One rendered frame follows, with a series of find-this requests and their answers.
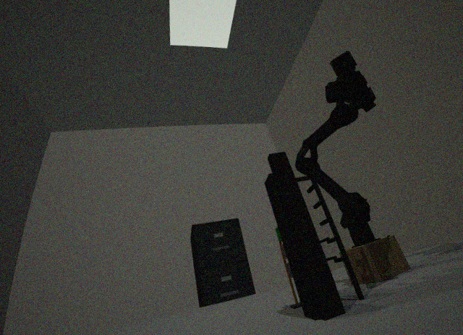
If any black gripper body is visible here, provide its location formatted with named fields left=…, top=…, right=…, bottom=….
left=330, top=51, right=376, bottom=110

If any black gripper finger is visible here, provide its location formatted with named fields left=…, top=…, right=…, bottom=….
left=334, top=56, right=357, bottom=76
left=342, top=65, right=367, bottom=95

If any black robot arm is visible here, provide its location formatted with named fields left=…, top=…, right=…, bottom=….
left=295, top=75, right=380, bottom=247

